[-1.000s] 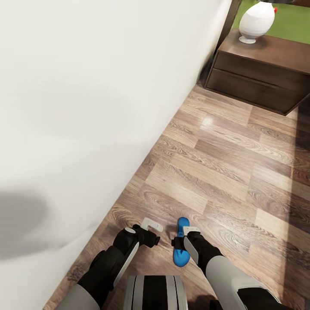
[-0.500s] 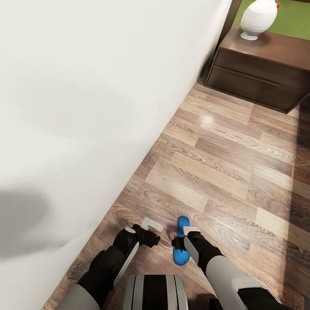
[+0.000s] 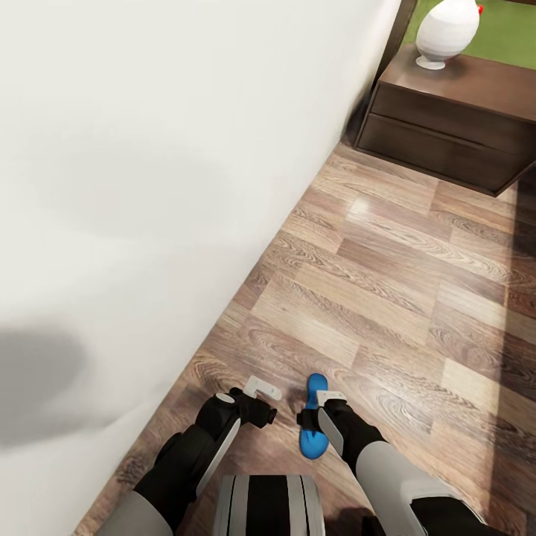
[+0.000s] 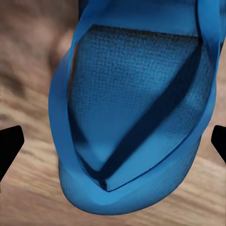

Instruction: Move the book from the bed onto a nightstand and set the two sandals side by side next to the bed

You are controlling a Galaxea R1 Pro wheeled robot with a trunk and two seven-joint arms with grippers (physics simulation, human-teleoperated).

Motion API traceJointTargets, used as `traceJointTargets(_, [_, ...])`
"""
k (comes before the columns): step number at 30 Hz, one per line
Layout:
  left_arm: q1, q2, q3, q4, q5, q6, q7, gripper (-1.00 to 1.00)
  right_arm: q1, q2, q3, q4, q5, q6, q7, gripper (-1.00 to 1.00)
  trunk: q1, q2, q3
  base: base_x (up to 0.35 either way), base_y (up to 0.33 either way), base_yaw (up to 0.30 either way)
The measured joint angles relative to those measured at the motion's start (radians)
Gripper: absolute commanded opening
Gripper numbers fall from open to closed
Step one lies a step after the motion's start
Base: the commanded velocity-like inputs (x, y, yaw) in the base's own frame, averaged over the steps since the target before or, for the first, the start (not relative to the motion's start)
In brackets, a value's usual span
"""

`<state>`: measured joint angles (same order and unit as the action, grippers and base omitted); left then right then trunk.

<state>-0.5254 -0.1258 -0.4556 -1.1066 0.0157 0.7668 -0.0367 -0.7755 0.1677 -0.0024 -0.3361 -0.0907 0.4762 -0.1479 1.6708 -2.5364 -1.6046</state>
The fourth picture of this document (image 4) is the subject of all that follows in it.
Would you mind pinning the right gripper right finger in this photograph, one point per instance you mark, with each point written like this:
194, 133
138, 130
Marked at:
218, 139

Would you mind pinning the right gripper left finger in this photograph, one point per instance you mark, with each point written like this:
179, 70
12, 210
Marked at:
11, 141

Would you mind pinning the sandal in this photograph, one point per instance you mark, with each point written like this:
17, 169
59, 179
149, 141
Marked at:
143, 93

